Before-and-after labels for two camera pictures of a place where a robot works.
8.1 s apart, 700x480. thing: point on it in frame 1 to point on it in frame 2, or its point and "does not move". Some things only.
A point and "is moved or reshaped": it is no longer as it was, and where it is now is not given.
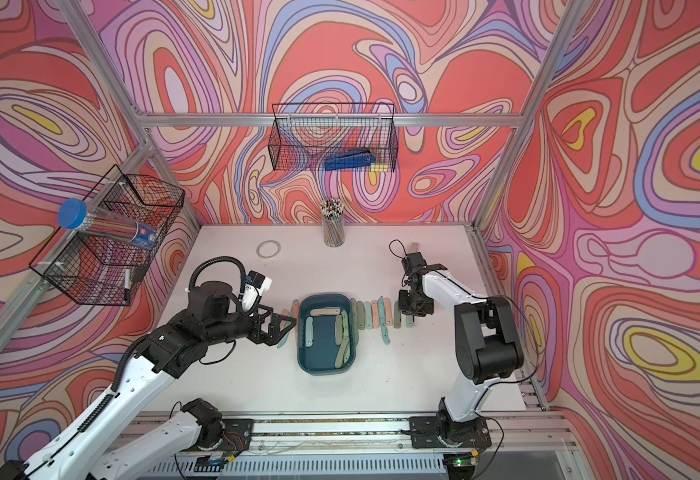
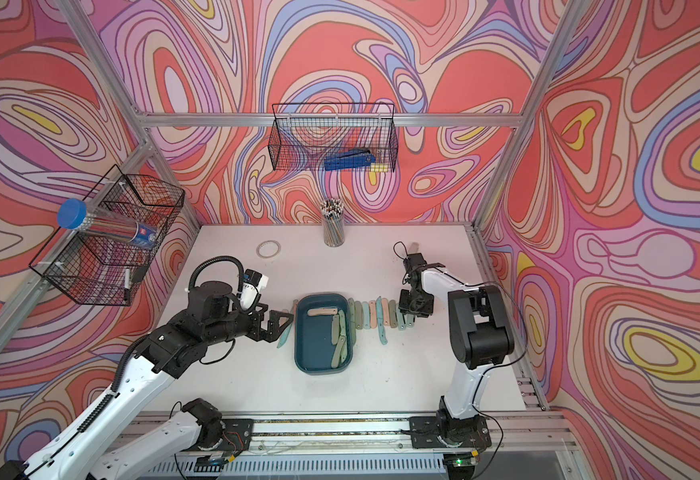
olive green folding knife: (361, 315) does not move
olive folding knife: (397, 315) is moved or reshaped
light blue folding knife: (368, 315) does not move
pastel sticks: (383, 321) does not move
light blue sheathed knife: (309, 332) to (402, 322)
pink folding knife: (375, 314) does not move
